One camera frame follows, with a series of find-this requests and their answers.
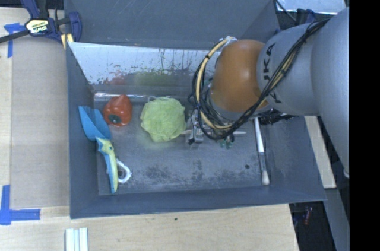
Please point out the green toy lettuce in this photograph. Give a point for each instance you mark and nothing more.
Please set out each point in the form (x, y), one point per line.
(162, 119)

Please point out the white brush with tan tip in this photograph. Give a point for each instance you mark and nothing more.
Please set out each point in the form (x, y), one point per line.
(260, 143)

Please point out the red toy bell pepper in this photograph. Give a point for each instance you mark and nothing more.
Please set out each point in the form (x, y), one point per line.
(118, 110)

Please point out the blue and yellow toy swordfish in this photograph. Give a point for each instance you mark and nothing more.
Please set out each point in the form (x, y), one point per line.
(96, 125)

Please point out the grey metal bin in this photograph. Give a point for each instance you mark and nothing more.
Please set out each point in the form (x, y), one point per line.
(166, 18)

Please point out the black cylinder on white bracket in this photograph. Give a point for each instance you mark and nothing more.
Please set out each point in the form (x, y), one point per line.
(276, 119)

